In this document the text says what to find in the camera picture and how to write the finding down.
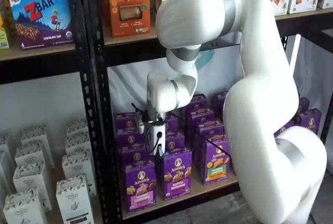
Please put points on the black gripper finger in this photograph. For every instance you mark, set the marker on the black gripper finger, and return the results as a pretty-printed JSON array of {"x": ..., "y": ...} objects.
[{"x": 160, "y": 156}]

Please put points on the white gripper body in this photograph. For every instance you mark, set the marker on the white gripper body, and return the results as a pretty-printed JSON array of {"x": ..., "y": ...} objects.
[{"x": 161, "y": 141}]

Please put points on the purple Annie's box pink patch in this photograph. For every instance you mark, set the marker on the purple Annie's box pink patch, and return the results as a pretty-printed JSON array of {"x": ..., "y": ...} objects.
[{"x": 140, "y": 190}]

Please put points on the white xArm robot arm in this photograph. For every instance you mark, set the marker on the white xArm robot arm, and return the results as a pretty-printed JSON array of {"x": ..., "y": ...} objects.
[{"x": 260, "y": 104}]

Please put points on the purple Annie's box violet patch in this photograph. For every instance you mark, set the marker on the purple Annie's box violet patch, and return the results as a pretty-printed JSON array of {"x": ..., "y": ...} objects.
[{"x": 177, "y": 179}]

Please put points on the purple Annie's box green patch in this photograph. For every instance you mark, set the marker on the purple Annie's box green patch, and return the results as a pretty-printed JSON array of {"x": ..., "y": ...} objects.
[{"x": 216, "y": 166}]

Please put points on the purple Annie's box brown patch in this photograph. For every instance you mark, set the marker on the purple Annie's box brown patch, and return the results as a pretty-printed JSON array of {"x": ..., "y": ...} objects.
[{"x": 284, "y": 129}]

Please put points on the orange snack box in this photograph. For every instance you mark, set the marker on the orange snack box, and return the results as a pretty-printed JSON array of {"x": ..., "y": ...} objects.
[{"x": 128, "y": 8}]

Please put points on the blue Zbar snack box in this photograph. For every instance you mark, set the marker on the blue Zbar snack box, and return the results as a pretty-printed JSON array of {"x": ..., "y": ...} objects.
[{"x": 41, "y": 18}]

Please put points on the yellow brown snack box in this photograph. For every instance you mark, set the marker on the yellow brown snack box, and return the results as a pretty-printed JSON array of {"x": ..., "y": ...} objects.
[{"x": 3, "y": 37}]

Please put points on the black metal shelving rack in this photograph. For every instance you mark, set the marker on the black metal shelving rack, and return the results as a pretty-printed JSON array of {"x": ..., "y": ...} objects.
[
  {"x": 39, "y": 70},
  {"x": 97, "y": 104}
]

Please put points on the white patterned carton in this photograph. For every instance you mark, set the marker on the white patterned carton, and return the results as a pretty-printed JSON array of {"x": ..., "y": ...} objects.
[
  {"x": 31, "y": 179},
  {"x": 4, "y": 143},
  {"x": 78, "y": 144},
  {"x": 24, "y": 208},
  {"x": 33, "y": 135},
  {"x": 78, "y": 169},
  {"x": 32, "y": 155},
  {"x": 76, "y": 128},
  {"x": 74, "y": 203}
]

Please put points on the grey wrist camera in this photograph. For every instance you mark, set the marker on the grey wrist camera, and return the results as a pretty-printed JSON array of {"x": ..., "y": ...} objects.
[{"x": 140, "y": 125}]

